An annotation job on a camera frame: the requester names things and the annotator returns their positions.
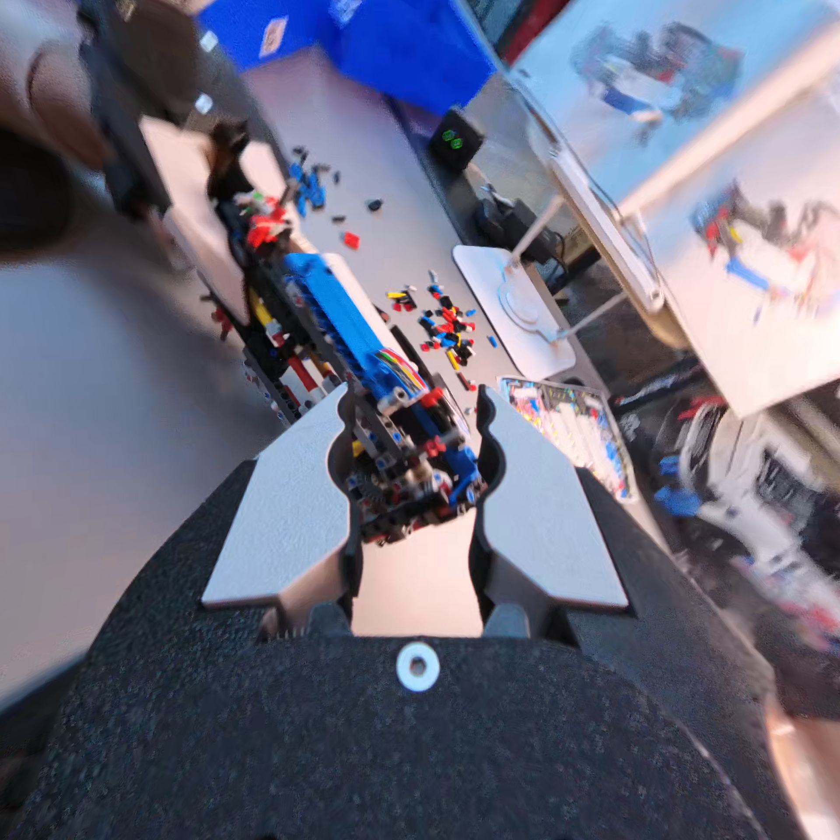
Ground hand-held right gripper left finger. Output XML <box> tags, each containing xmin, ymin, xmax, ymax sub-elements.
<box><xmin>200</xmin><ymin>385</ymin><xmax>365</xmax><ymax>634</ymax></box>

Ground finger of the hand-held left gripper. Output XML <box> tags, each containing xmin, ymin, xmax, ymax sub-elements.
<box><xmin>238</xmin><ymin>140</ymin><xmax>301</xmax><ymax>228</ymax></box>
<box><xmin>140</xmin><ymin>115</ymin><xmax>255</xmax><ymax>329</ymax></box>

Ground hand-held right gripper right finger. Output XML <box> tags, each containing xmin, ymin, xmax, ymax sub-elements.
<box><xmin>469</xmin><ymin>386</ymin><xmax>631</xmax><ymax>637</ymax></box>

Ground lego car model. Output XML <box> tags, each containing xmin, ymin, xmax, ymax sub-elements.
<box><xmin>203</xmin><ymin>121</ymin><xmax>491</xmax><ymax>547</ymax></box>

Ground person's left forearm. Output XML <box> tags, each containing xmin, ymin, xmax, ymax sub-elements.
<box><xmin>0</xmin><ymin>0</ymin><xmax>86</xmax><ymax>73</ymax></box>

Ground dark lego set box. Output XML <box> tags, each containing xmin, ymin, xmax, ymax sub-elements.
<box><xmin>617</xmin><ymin>374</ymin><xmax>840</xmax><ymax>657</ymax></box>

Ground pile of small lego pieces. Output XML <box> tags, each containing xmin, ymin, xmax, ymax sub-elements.
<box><xmin>386</xmin><ymin>269</ymin><xmax>500</xmax><ymax>391</ymax></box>

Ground lego instruction booklet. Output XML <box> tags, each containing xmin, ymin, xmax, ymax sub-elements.
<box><xmin>512</xmin><ymin>0</ymin><xmax>840</xmax><ymax>417</ymax></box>

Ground person's left hand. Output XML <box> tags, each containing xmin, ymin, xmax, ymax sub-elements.
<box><xmin>0</xmin><ymin>39</ymin><xmax>114</xmax><ymax>173</ymax></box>

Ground pile of blue black pins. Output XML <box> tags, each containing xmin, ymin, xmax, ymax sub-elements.
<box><xmin>287</xmin><ymin>146</ymin><xmax>342</xmax><ymax>217</ymax></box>

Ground holographic sticker sheet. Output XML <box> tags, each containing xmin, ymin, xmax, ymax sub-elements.
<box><xmin>497</xmin><ymin>375</ymin><xmax>634</xmax><ymax>503</ymax></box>

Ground blue plastic bin white label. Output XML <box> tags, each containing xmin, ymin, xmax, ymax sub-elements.
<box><xmin>197</xmin><ymin>0</ymin><xmax>329</xmax><ymax>70</ymax></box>

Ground small black device green lights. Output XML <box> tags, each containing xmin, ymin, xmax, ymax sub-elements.
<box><xmin>428</xmin><ymin>108</ymin><xmax>487</xmax><ymax>173</ymax></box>

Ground white book stand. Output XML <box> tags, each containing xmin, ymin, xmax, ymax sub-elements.
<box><xmin>453</xmin><ymin>125</ymin><xmax>690</xmax><ymax>379</ymax></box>

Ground black power adapter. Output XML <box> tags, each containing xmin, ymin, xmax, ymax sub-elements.
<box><xmin>476</xmin><ymin>197</ymin><xmax>559</xmax><ymax>263</ymax></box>

